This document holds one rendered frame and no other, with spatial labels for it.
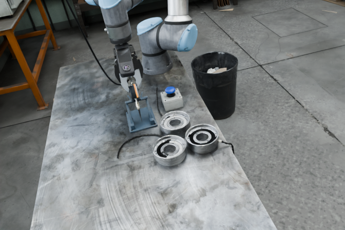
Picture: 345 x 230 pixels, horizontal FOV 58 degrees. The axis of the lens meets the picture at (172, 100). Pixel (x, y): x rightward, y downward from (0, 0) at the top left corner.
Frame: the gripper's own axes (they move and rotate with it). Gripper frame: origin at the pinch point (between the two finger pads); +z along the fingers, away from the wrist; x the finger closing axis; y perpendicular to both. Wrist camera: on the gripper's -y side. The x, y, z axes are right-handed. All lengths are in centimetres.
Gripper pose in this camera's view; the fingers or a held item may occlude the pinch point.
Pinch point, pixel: (133, 89)
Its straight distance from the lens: 111.5
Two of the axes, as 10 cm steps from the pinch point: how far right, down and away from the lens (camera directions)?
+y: -2.5, -5.7, 7.8
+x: -9.6, 2.5, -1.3
